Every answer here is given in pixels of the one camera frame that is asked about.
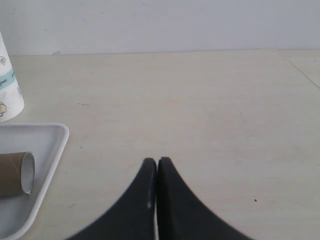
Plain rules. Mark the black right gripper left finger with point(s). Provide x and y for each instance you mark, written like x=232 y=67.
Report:
x=132 y=216

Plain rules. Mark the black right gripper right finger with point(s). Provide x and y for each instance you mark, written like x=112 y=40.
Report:
x=181 y=215

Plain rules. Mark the brown cardboard tube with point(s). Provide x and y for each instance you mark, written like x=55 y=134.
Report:
x=17 y=174

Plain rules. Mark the white patterned paper towel roll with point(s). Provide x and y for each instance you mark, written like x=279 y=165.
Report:
x=11 y=99

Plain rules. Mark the white rectangular tray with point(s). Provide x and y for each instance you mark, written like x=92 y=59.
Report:
x=46 y=141

